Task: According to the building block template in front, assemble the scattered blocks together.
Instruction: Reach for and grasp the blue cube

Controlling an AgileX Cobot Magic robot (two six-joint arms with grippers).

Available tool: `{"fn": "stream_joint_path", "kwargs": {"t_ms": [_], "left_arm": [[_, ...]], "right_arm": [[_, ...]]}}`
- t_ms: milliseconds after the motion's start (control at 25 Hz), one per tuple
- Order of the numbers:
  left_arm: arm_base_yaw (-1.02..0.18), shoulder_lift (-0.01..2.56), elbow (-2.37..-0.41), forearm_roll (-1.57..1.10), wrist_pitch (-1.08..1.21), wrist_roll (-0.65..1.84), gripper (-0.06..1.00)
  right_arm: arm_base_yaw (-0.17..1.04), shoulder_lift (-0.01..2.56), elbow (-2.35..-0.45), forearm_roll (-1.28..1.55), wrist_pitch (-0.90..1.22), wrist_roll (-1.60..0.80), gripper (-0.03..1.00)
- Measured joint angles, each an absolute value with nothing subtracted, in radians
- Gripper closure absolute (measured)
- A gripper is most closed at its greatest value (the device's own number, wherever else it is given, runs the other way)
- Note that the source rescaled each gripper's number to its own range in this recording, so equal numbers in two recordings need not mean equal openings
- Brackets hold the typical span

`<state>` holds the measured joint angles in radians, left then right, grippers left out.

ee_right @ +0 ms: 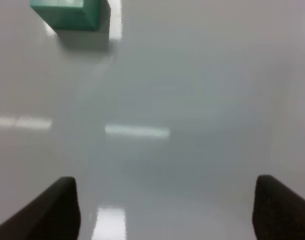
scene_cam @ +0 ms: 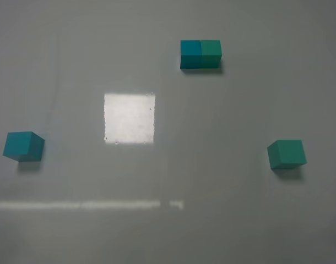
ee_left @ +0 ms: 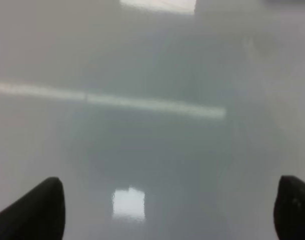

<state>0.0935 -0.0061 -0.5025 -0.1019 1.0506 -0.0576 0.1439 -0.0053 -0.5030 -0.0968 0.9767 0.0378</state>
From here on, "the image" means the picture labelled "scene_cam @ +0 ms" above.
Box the blue template cube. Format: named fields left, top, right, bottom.
left=180, top=40, right=202, bottom=69

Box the green template cube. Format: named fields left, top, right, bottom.
left=200, top=40, right=222, bottom=69

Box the green loose cube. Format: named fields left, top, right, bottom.
left=267, top=140, right=307, bottom=170

